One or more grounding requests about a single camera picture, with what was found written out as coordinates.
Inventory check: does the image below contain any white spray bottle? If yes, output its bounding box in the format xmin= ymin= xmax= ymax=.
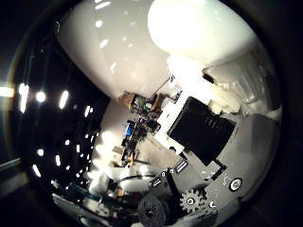
xmin=147 ymin=0 xmax=282 ymax=121

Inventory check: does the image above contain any wooden shelf unit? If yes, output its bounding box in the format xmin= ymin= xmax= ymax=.
xmin=118 ymin=91 xmax=167 ymax=121

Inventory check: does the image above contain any small blue screen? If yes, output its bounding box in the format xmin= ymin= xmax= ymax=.
xmin=123 ymin=121 xmax=136 ymax=138

